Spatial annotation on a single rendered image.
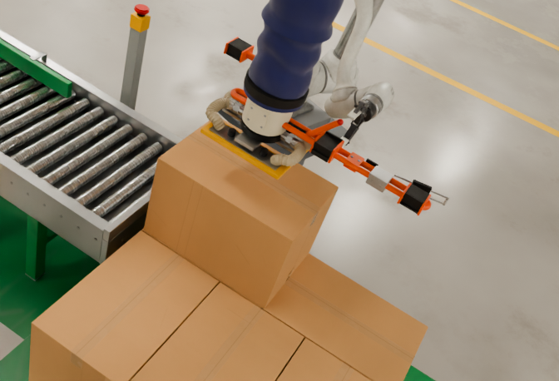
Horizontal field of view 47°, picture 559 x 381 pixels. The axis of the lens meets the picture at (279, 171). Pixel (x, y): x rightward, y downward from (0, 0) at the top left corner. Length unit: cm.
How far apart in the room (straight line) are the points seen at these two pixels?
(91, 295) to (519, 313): 247
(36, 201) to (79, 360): 78
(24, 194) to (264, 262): 107
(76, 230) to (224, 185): 68
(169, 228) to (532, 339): 220
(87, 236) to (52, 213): 18
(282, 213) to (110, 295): 70
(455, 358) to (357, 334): 101
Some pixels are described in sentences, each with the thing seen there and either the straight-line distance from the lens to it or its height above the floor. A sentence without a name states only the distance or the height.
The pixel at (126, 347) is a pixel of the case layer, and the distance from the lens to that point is 240.
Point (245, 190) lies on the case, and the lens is 243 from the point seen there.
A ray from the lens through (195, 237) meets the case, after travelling 257.
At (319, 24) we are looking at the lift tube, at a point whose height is 166.
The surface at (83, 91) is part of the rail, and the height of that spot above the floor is 57.
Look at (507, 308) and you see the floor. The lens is 401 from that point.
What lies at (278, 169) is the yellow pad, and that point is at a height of 113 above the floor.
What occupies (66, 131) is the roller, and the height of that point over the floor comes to 54.
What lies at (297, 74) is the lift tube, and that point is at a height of 147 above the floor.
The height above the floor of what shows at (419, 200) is 126.
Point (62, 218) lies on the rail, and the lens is 279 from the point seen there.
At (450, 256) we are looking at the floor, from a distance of 407.
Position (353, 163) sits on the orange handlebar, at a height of 125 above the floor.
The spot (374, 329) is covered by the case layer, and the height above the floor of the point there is 54.
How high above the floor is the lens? 255
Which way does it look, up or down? 39 degrees down
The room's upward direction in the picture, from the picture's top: 20 degrees clockwise
